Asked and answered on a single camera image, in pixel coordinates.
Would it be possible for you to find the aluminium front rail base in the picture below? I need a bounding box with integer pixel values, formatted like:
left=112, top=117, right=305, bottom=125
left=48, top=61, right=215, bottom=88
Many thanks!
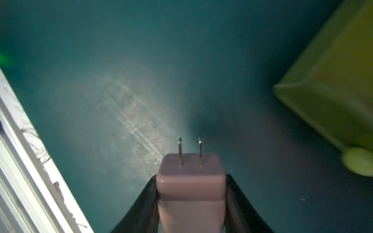
left=1, top=75, right=92, bottom=233

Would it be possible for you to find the green drawer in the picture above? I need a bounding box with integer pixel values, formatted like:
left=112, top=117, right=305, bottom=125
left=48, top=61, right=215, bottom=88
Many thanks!
left=274, top=1, right=373, bottom=177

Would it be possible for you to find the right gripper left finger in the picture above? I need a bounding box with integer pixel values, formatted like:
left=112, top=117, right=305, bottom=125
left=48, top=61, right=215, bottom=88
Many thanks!
left=111, top=175, right=159, bottom=233

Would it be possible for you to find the pink plug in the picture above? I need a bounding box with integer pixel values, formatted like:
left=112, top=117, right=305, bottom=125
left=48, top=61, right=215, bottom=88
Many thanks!
left=156, top=141, right=227, bottom=233

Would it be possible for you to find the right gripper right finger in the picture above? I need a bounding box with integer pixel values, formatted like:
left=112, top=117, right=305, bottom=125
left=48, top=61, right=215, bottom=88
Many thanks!
left=225, top=174, right=274, bottom=233

